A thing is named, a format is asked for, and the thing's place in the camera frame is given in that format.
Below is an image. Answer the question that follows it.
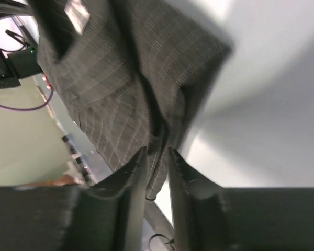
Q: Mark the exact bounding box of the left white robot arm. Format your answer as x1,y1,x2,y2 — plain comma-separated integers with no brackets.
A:
0,48,42,89

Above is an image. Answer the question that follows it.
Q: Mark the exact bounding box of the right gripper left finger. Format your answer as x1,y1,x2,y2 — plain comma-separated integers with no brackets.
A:
0,147,147,251

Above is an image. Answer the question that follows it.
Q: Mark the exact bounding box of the dark pinstriped long sleeve shirt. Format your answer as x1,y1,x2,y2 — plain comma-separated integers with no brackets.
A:
28,1,231,200

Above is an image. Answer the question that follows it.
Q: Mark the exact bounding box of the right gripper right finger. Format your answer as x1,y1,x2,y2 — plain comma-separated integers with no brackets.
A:
169,149,314,250

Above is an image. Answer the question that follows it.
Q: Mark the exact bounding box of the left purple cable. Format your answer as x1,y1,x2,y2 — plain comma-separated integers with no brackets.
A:
0,88,55,112

